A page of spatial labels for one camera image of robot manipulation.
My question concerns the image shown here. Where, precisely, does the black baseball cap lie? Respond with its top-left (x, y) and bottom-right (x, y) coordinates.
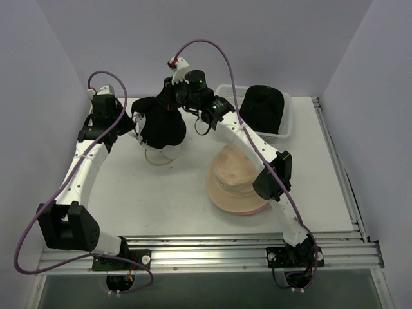
top-left (131, 97), bottom-right (186, 150)

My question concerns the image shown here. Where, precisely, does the white plastic basket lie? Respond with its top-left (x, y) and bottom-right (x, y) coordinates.
top-left (216, 84), bottom-right (293, 143)

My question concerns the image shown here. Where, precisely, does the pink bucket hat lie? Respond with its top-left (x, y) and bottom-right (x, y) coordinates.
top-left (231, 203), bottom-right (268, 216)

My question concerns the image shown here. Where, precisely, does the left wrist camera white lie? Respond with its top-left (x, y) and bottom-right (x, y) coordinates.
top-left (95, 84), bottom-right (115, 96)

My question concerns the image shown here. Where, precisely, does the white baseball cap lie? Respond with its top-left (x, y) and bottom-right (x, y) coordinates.
top-left (130, 112), bottom-right (181, 162)

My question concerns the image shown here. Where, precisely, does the black hat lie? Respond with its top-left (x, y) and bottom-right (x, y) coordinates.
top-left (239, 85), bottom-right (285, 134)

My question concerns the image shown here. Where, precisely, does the aluminium rail frame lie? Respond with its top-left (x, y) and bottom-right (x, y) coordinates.
top-left (30, 233), bottom-right (384, 277)

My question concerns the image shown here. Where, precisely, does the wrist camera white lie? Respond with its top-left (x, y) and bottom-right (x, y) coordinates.
top-left (167, 57), bottom-right (189, 85)
top-left (95, 84), bottom-right (115, 96)

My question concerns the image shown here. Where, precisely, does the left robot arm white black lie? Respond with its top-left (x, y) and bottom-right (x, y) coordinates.
top-left (37, 94), bottom-right (135, 270)

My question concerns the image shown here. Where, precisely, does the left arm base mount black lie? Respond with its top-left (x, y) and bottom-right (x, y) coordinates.
top-left (91, 249), bottom-right (152, 272)

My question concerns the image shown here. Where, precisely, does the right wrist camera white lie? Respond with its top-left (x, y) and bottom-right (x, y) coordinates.
top-left (167, 57), bottom-right (189, 85)

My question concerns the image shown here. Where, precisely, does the beige bucket hat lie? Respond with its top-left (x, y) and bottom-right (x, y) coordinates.
top-left (206, 143), bottom-right (267, 213)

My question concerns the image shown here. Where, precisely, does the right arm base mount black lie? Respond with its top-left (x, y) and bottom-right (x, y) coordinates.
top-left (265, 245), bottom-right (315, 268)

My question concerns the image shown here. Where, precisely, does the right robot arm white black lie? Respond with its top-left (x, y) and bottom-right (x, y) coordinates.
top-left (158, 70), bottom-right (324, 269)

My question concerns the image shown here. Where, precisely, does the gold wire hat stand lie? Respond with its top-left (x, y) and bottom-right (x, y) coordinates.
top-left (144, 150), bottom-right (174, 167)

